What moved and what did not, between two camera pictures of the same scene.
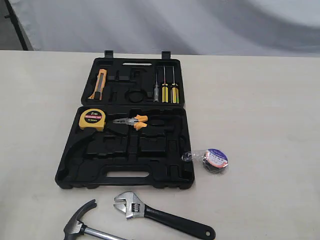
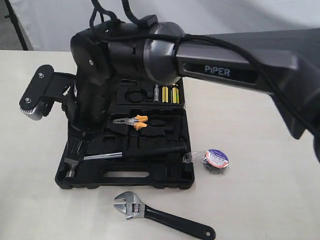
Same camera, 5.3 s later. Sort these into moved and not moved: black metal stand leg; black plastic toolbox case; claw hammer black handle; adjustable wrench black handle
Moved: claw hammer black handle
Not moved: black metal stand leg; black plastic toolbox case; adjustable wrench black handle
